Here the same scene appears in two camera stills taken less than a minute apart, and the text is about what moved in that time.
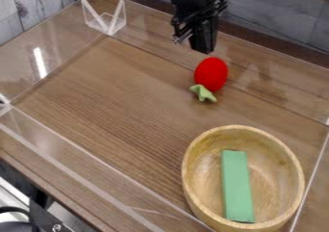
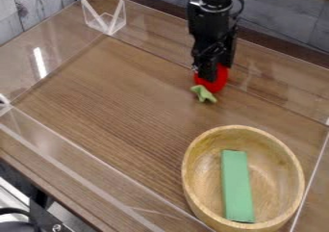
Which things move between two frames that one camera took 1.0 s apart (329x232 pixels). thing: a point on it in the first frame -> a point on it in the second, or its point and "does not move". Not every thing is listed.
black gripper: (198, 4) -> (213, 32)
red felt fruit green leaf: (212, 75) does not move
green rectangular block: (238, 200) does not move
